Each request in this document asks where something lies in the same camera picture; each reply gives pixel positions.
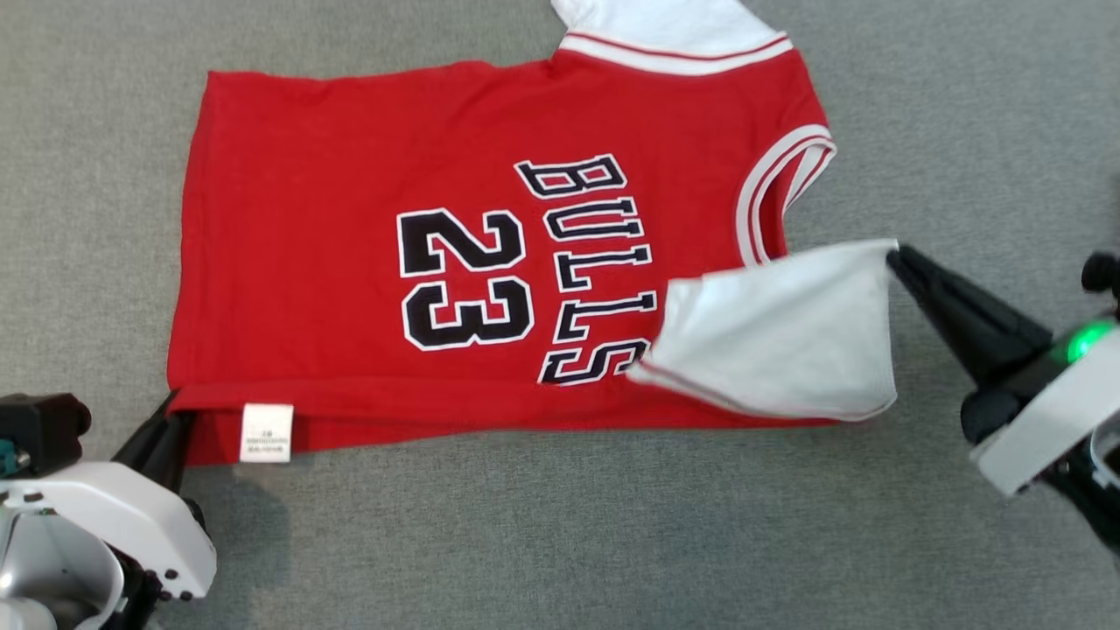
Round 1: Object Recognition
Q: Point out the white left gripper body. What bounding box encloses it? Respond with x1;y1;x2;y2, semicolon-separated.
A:
0;461;218;605

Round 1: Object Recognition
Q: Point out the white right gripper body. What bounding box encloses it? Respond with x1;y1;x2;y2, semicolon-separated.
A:
961;317;1120;498

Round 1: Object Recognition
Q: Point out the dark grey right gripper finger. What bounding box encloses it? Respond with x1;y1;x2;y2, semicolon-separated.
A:
886;255;1007;386
897;245;1051;364

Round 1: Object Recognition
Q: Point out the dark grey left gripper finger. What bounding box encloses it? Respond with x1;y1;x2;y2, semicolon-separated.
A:
144;411;195;493
112;391;178;466

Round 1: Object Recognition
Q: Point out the red Bulls 23 jersey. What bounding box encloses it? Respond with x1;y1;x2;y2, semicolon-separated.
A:
166;0;900;466

